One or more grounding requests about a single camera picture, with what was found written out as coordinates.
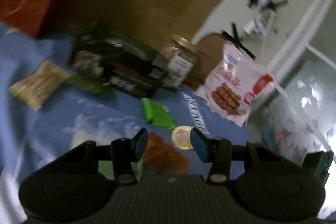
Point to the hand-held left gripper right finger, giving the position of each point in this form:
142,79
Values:
198,145

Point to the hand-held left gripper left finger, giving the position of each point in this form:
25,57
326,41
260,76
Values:
141,144

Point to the yellow jelly cup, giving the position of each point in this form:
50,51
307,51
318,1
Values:
181,138

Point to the red-orange snack packet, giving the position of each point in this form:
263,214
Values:
164,155

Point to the small bright green packet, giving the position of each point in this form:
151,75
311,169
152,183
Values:
157,113

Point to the pale green snack packet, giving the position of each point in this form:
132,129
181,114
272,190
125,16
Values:
105,168

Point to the dark green packet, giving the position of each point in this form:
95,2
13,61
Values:
89,85

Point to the clear biscuit packet white bands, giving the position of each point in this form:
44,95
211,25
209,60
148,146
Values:
39,85

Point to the blue printed bedsheet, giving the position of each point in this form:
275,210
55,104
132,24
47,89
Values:
123,111

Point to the pink snack bag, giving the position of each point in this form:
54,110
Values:
231,87

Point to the black rectangular box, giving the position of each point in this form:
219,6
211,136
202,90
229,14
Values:
126,66

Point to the glass jar of nuts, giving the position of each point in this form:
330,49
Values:
179,61

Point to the brown rounded board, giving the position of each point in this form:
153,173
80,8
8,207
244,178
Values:
210,45

